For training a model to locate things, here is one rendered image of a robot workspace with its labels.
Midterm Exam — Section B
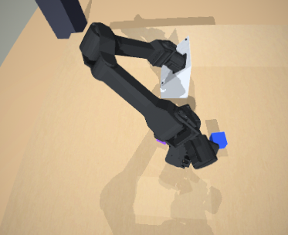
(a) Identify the blue block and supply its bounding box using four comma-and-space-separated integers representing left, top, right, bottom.
209, 132, 228, 149

